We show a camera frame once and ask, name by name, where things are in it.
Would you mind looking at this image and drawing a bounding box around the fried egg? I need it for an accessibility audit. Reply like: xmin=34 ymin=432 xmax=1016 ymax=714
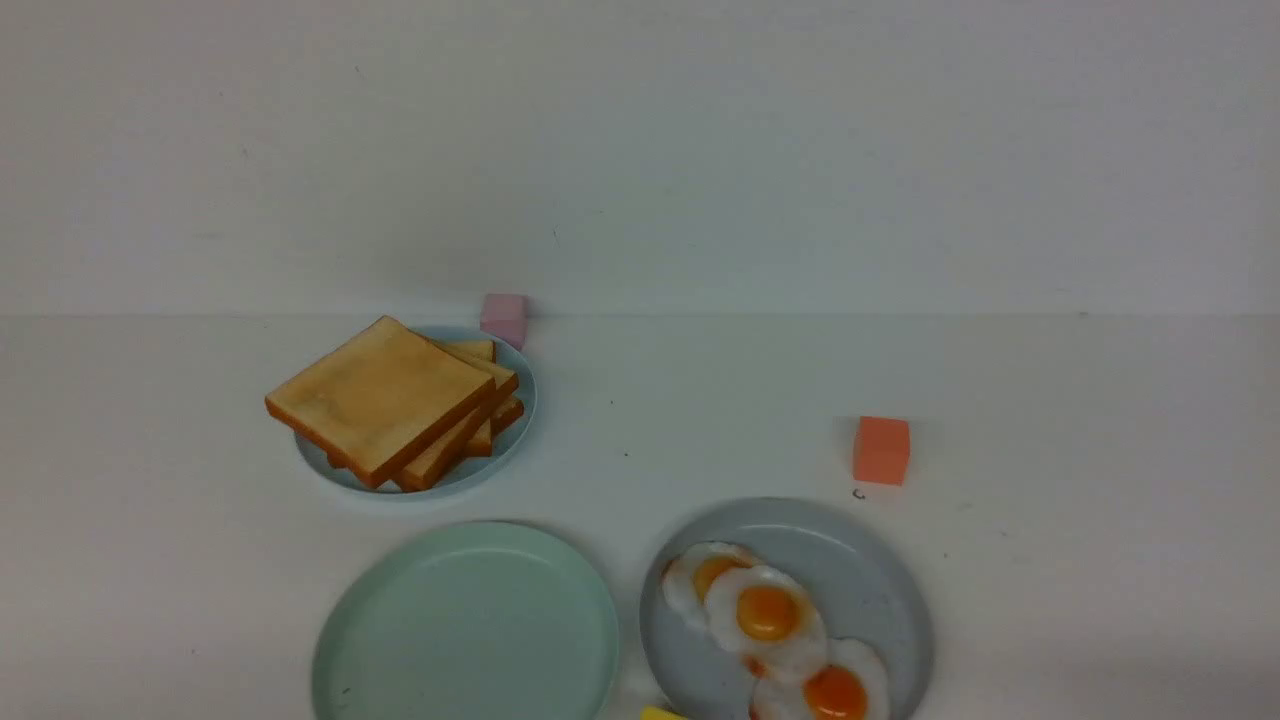
xmin=703 ymin=565 xmax=828 ymax=684
xmin=660 ymin=541 xmax=760 ymax=634
xmin=748 ymin=638 xmax=891 ymax=719

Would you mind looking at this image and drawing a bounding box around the pink cube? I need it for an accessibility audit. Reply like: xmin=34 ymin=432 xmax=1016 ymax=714
xmin=480 ymin=293 xmax=529 ymax=350

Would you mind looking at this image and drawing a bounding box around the light blue plate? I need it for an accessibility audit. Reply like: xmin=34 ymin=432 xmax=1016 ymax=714
xmin=294 ymin=325 xmax=538 ymax=502

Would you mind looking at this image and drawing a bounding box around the orange cube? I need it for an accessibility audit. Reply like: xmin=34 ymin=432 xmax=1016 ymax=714
xmin=852 ymin=416 xmax=911 ymax=487

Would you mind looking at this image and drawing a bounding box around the mint green plate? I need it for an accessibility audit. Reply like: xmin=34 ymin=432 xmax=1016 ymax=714
xmin=310 ymin=521 xmax=620 ymax=719

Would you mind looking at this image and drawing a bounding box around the grey plate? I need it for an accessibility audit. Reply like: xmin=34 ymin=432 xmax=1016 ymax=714
xmin=637 ymin=497 xmax=934 ymax=719

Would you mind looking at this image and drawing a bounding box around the yellow block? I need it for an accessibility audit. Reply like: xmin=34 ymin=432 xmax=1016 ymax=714
xmin=640 ymin=705 xmax=687 ymax=720

